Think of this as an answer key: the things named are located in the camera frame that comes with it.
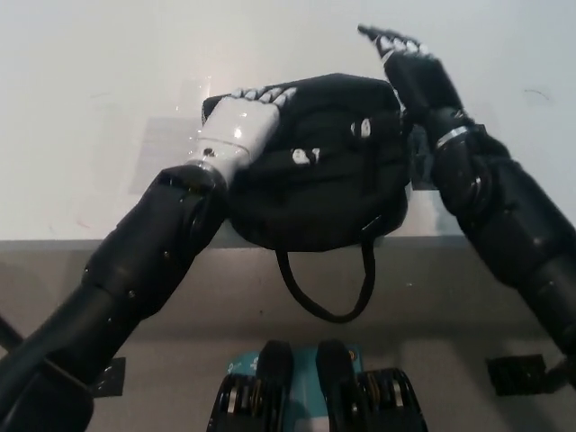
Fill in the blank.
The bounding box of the dark tape patch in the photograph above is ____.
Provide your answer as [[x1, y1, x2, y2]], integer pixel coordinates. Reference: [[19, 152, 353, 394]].
[[407, 125, 441, 193]]

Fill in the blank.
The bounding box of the clear plastic tape sheet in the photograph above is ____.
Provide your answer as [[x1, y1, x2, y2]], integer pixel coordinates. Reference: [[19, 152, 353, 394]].
[[132, 115, 204, 195]]

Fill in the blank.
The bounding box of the black soft travel bag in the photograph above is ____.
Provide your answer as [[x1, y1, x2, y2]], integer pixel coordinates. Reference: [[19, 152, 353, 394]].
[[201, 72, 413, 324]]

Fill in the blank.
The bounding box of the black table leg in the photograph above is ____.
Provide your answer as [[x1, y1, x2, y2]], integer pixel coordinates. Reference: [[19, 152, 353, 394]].
[[0, 313, 24, 348]]

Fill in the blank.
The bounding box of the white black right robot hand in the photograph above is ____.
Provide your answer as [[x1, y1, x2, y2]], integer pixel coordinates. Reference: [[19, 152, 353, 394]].
[[350, 22, 472, 145]]

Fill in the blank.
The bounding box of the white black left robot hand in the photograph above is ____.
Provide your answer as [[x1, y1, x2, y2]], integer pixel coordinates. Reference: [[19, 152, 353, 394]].
[[188, 84, 323, 182]]

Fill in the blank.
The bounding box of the black teal robot torso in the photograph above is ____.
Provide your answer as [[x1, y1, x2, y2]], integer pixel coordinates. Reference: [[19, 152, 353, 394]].
[[206, 339, 427, 432]]

